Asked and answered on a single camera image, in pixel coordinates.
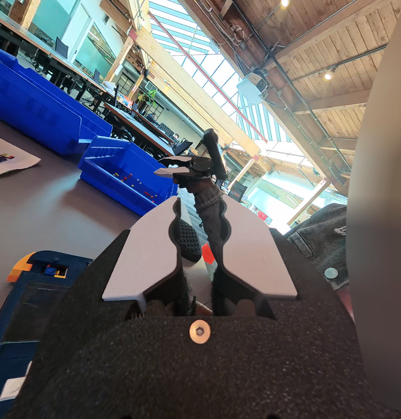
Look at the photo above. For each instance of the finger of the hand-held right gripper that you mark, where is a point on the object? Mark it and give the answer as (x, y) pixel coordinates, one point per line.
(179, 161)
(174, 172)

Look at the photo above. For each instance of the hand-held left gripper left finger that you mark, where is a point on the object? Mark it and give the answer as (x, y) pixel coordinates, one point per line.
(144, 255)

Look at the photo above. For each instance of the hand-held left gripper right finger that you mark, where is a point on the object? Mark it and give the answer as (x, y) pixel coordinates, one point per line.
(256, 255)

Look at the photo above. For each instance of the small blue plastic bin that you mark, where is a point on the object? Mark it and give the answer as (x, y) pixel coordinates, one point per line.
(102, 183)

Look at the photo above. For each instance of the dark blue brick game console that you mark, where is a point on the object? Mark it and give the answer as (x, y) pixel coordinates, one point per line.
(23, 311)

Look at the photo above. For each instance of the person's right hand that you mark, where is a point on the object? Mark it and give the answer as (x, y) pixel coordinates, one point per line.
(195, 186)

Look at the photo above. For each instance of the orange traffic cone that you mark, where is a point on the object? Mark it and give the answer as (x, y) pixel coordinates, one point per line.
(208, 257)

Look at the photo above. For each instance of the loose small coloured bricks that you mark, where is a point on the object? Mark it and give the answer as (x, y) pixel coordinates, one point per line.
(125, 178)

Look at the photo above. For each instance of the wooden office table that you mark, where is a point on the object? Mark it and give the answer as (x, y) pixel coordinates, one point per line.
(138, 127)

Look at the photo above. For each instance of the red ceiling pipe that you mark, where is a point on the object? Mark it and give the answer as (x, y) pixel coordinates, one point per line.
(262, 137)

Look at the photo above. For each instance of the potted green plant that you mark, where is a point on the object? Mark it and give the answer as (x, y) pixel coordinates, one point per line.
(151, 95)

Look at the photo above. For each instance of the white ceiling projector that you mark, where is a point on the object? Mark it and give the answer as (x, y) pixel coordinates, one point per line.
(249, 90)

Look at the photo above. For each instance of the person's striped shirt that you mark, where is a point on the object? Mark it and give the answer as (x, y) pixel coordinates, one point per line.
(346, 301)

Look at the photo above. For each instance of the large blue plastic bin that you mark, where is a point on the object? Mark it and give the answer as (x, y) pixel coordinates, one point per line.
(40, 111)

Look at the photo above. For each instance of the white instruction booklet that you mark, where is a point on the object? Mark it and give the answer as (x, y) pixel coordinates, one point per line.
(10, 163)

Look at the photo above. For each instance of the long wooden table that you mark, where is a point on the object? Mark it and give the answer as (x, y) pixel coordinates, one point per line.
(40, 50)

